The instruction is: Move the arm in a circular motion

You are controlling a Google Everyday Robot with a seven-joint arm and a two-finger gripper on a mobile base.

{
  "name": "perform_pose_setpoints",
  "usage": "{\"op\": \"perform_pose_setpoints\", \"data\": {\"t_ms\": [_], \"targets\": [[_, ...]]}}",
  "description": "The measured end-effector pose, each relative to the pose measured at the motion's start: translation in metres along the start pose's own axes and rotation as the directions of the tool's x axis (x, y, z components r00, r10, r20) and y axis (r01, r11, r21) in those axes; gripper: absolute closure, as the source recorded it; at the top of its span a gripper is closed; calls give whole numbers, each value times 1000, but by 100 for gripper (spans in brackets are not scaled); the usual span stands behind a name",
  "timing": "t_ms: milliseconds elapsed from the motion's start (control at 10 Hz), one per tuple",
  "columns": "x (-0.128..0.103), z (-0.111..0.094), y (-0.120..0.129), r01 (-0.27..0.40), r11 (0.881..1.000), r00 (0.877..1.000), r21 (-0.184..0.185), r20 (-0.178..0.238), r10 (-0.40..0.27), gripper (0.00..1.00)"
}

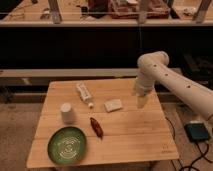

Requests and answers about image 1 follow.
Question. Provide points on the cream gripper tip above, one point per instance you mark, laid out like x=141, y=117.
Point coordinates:
x=141, y=101

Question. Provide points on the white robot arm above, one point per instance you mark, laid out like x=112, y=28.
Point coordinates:
x=153, y=67

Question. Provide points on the wooden slat table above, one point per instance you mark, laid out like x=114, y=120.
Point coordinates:
x=129, y=134

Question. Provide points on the white squeeze tube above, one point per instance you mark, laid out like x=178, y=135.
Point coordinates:
x=84, y=94

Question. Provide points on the black power box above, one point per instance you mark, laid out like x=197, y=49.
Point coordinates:
x=197, y=132

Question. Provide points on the white upside-down cup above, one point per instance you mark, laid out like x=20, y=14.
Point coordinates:
x=67, y=113

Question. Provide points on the green ribbed plate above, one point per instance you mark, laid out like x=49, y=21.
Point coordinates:
x=67, y=146

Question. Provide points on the brown tray on bench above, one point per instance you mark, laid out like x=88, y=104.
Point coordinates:
x=130, y=9

